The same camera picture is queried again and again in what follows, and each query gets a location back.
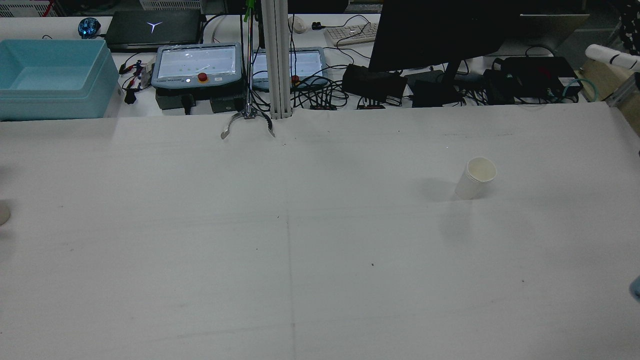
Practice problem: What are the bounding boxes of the light blue plastic bin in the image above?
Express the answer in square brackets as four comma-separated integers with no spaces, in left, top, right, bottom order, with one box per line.
[0,39,121,122]

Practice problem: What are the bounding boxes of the thin metal rod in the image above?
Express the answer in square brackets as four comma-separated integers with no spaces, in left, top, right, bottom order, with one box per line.
[244,0,256,118]

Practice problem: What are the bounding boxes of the black laptop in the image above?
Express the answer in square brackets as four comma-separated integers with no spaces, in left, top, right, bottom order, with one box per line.
[105,10,203,51]

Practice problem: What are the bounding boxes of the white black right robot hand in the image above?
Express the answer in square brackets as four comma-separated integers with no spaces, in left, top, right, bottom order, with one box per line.
[585,44,640,72]

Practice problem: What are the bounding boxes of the black monitor base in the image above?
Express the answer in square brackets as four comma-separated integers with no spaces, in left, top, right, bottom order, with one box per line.
[407,70,466,108]

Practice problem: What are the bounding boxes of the wooden block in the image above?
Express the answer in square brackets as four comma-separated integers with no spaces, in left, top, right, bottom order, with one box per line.
[581,57,636,102]

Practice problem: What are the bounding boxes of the blue round device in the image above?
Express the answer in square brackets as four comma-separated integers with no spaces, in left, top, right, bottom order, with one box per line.
[78,17,101,39]

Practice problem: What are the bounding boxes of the aluminium profile post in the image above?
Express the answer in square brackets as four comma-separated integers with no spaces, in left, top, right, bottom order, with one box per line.
[260,0,292,119]

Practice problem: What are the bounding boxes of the white paper cup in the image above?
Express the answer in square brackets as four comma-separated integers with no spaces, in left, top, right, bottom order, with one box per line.
[454,156,498,201]

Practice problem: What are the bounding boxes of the aluminium frame bar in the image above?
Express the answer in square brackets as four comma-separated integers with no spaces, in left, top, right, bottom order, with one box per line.
[605,72,640,108]

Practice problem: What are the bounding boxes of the grey teach pendant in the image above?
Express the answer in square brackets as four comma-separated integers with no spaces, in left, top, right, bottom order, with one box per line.
[250,47,331,91]
[151,42,244,91]

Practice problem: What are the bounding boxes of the curved metal clamp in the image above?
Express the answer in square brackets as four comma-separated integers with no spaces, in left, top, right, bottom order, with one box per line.
[220,111,276,140]

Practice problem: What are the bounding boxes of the black power adapter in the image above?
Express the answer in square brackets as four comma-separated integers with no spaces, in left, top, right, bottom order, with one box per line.
[155,90,197,112]

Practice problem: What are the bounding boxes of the white keyboard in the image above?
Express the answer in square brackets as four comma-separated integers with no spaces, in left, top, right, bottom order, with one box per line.
[324,22,379,47]

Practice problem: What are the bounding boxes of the red black clip leads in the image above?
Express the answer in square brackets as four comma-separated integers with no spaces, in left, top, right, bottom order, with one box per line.
[119,60,151,103]

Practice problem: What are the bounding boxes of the black pouch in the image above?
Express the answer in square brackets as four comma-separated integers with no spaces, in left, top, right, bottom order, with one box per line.
[342,64,408,103]

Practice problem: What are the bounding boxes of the black Huawei monitor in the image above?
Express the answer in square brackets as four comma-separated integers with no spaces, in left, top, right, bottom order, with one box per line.
[367,0,521,91]

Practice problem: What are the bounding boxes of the teal cable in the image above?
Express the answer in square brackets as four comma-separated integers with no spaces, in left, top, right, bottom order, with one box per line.
[562,77,601,103]

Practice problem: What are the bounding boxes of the black dock box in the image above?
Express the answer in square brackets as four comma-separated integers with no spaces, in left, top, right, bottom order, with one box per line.
[484,56,583,105]

